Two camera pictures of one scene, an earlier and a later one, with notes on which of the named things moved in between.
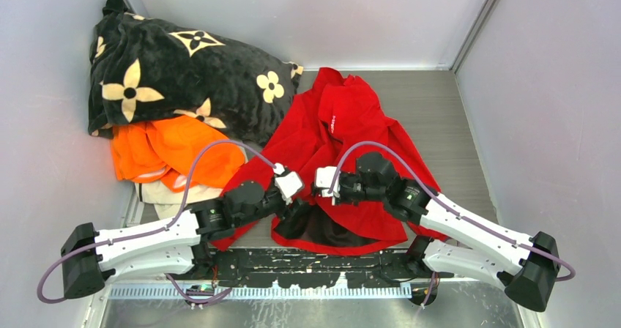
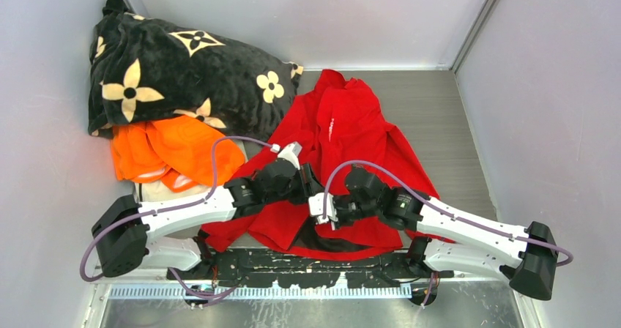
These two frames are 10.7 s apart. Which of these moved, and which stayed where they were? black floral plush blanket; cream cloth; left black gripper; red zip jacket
Moved: red zip jacket; left black gripper
Stayed: black floral plush blanket; cream cloth
